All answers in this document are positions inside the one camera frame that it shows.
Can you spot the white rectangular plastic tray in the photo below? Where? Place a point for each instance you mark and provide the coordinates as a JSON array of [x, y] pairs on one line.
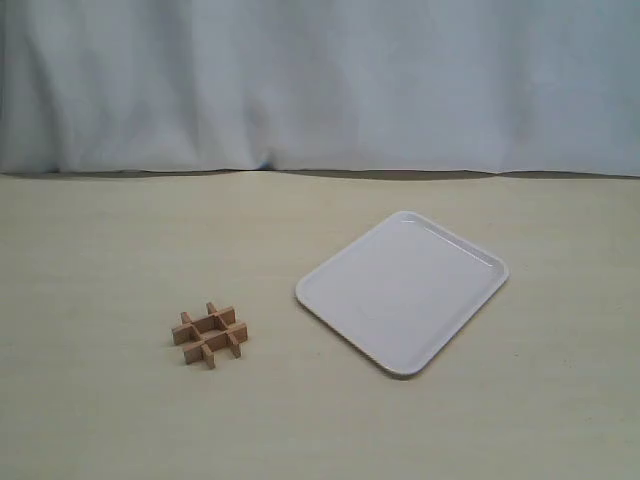
[[402, 291]]

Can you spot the white fabric backdrop curtain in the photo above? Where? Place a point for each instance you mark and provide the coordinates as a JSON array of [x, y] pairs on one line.
[[490, 86]]

